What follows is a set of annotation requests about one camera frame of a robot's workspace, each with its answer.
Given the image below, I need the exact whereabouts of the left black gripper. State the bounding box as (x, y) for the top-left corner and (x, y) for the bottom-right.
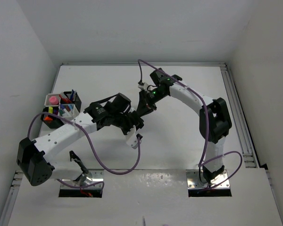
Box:
(112, 110), (144, 137)

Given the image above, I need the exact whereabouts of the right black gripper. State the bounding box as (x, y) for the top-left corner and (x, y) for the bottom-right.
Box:
(137, 88), (167, 117)

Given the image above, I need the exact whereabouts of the blue clear pen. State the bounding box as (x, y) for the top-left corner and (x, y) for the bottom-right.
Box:
(69, 90), (75, 102)

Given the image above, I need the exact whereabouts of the red gel pen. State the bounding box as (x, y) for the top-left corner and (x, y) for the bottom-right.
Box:
(59, 93), (72, 104)

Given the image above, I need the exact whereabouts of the purple cap black highlighter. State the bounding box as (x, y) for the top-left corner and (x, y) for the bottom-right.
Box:
(53, 108), (58, 115)

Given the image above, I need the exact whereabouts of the pink glitter bottle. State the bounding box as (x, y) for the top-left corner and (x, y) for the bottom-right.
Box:
(49, 96), (59, 105)

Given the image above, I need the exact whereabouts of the orange cap black highlighter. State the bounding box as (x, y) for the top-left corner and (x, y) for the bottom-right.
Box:
(43, 115), (53, 121)

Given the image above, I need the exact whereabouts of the purple cap white marker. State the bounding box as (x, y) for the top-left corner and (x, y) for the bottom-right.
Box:
(60, 105), (67, 115)

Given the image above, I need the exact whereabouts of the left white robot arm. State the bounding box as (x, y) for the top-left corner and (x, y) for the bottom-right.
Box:
(17, 93), (144, 189)

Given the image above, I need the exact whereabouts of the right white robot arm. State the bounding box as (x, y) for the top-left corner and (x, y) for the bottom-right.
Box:
(137, 68), (232, 183)

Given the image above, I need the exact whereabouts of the black and white pen organizer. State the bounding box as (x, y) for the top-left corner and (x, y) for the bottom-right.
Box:
(40, 90), (82, 129)

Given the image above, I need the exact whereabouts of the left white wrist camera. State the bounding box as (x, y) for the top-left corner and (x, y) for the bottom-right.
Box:
(125, 126), (138, 149)

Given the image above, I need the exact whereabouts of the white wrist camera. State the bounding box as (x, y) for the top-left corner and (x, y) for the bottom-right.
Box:
(125, 126), (138, 149)
(138, 81), (149, 92)

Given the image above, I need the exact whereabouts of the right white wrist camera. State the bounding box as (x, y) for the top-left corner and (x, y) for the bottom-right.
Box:
(138, 81), (149, 92)

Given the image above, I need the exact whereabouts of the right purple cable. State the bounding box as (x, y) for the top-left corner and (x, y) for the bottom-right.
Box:
(137, 58), (243, 190)

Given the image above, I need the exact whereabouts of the purple cable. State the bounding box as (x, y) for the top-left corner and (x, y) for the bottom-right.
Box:
(27, 112), (142, 189)
(137, 58), (243, 190)

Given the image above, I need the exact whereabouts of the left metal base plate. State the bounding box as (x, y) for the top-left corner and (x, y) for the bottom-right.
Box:
(60, 169), (104, 190)

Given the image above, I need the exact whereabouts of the metal base plate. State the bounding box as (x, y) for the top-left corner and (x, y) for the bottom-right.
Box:
(186, 170), (230, 190)
(60, 169), (104, 190)

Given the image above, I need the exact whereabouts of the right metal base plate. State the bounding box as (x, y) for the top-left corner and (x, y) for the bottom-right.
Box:
(186, 170), (230, 190)

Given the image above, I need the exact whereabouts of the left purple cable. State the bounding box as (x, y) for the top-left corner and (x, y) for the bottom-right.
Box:
(27, 112), (142, 189)

